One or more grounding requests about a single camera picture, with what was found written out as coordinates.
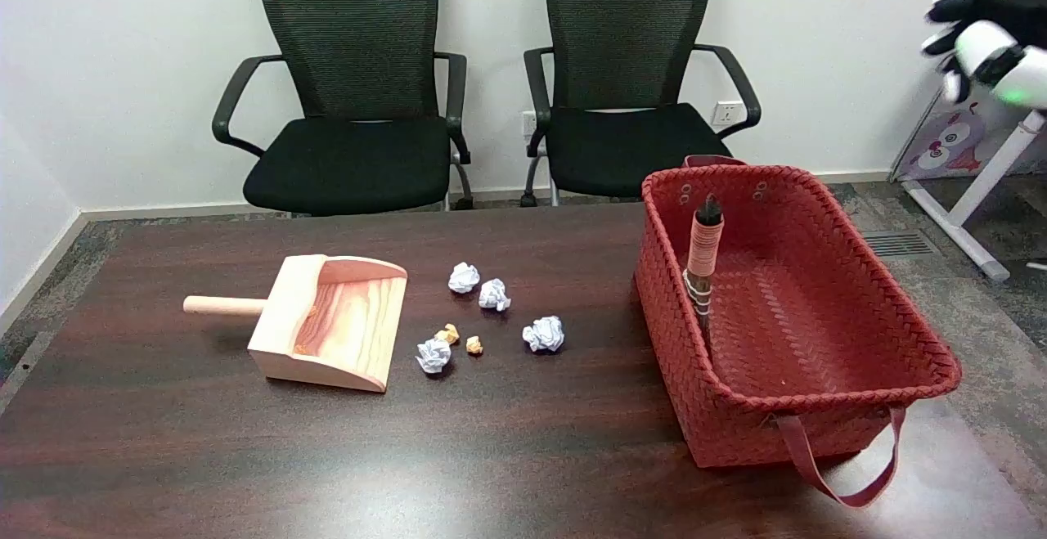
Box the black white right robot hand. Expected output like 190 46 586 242
922 0 1047 111

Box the small brown hand broom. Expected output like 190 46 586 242
683 193 726 340

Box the floor vent grille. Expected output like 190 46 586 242
861 230 934 258

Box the red woven basket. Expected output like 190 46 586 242
635 155 964 510

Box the black mesh office chair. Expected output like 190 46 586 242
212 0 475 218
522 0 762 208

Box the wooden dustpan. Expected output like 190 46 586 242
182 254 409 393

